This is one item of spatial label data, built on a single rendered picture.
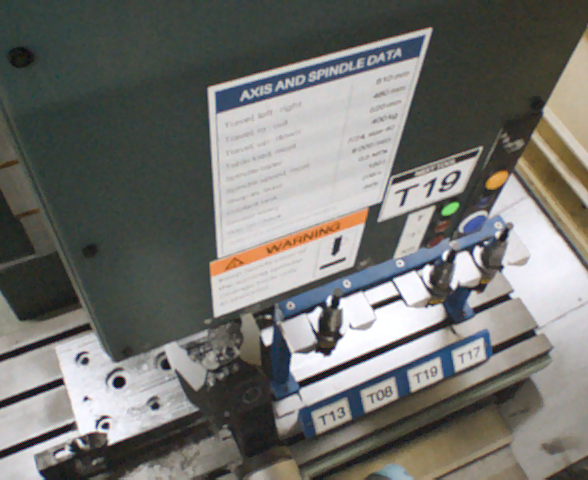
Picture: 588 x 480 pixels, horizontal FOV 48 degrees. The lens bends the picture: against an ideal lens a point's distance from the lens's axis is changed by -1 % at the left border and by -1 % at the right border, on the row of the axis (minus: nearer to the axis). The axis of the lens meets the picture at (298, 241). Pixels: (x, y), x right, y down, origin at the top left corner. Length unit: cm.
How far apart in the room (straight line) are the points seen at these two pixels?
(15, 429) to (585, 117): 140
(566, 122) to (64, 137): 143
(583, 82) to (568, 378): 69
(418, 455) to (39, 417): 82
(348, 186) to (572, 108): 117
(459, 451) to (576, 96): 85
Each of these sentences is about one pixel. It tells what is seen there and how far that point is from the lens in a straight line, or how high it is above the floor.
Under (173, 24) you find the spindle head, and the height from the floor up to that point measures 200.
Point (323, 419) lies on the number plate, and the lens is 138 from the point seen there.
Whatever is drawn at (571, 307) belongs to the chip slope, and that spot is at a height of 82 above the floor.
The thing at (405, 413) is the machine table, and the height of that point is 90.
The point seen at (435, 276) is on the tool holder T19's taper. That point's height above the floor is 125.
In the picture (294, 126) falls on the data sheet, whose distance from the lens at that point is 48.
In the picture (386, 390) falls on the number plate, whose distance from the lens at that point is 141.
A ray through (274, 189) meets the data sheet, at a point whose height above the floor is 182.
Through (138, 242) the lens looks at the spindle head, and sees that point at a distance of 52.
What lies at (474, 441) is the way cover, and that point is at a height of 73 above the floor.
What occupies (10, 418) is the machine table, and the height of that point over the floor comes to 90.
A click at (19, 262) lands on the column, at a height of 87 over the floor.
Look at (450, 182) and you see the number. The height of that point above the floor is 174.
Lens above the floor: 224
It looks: 57 degrees down
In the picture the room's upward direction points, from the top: 7 degrees clockwise
